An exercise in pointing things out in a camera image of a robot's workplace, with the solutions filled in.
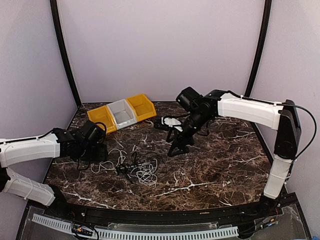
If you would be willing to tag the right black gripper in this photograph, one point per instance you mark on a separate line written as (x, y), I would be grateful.
(179, 143)

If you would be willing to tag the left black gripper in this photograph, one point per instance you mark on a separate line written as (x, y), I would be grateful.
(102, 155)

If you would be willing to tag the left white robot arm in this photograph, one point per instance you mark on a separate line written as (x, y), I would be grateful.
(81, 144)

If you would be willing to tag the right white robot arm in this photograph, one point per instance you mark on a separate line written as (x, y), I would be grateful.
(281, 117)

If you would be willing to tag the left yellow plastic bin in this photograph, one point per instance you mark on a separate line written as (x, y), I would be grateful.
(103, 115)

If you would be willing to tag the yellow plastic bin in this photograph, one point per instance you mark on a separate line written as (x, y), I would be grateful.
(143, 108)
(103, 115)

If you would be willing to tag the grey plastic bin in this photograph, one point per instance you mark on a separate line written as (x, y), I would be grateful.
(122, 113)

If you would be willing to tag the right yellow plastic bin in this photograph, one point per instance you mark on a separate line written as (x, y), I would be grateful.
(143, 108)

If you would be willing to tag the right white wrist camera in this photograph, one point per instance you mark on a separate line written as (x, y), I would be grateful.
(167, 123)

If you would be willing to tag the white slotted cable duct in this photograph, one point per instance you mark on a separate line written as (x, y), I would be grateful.
(134, 232)

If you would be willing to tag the black front rail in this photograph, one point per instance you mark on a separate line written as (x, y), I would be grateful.
(239, 214)

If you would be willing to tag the left black frame post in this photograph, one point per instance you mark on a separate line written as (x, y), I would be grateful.
(63, 51)

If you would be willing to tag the black frame post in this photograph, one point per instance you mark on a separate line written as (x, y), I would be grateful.
(63, 51)
(259, 48)

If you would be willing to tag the right black frame post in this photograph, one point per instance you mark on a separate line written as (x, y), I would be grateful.
(259, 48)

